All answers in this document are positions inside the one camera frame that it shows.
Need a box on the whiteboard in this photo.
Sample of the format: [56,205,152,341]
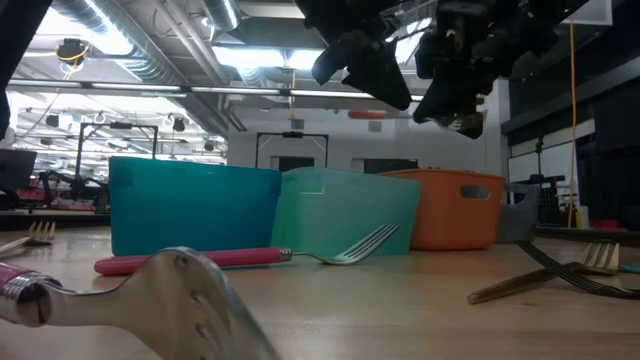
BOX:
[507,141,581,185]

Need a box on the orange plastic bin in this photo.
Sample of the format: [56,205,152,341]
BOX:
[382,168,507,252]

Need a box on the silver fork orange handle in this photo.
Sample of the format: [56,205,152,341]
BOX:
[348,109,390,121]

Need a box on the black equipment rack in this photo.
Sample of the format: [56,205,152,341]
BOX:
[529,173,571,227]

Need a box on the black gantry frame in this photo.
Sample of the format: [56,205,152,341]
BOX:
[254,130,330,174]
[74,121,160,201]

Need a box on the teal plastic bin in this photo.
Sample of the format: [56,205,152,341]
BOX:
[269,167,422,257]

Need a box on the grey plastic bin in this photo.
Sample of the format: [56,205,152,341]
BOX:
[496,182,542,245]

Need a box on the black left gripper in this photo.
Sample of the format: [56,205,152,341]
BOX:
[294,0,414,112]

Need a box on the dark doorway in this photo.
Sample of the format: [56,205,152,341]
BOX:
[277,156,315,174]

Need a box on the black monitor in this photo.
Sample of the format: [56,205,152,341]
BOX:
[0,148,39,192]

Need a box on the silver spiral ceiling duct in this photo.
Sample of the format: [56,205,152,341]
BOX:
[49,0,231,134]
[202,0,241,32]

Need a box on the black light stand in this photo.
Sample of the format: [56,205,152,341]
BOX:
[532,132,547,176]

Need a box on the dark wall window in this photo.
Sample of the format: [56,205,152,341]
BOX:
[363,158,419,175]

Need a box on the yellow ceiling cord reel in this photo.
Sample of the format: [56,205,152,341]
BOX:
[54,38,92,67]

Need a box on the blue plastic bin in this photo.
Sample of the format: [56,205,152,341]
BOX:
[108,156,283,258]

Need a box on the silver fork pink handle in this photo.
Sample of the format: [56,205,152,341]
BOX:
[0,245,281,360]
[93,223,401,277]

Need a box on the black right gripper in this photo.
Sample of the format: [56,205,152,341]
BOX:
[414,0,506,140]

